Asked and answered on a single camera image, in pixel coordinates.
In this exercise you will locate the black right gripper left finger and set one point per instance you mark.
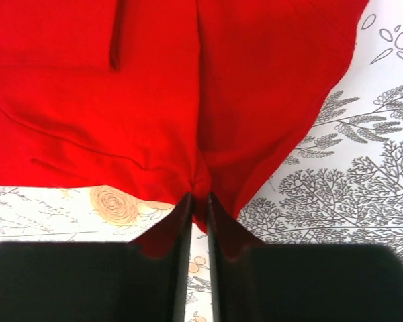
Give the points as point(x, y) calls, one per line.
point(141, 280)

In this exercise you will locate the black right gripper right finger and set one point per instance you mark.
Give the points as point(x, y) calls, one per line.
point(255, 281)

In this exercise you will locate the red t shirt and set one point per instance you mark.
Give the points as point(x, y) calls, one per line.
point(163, 98)

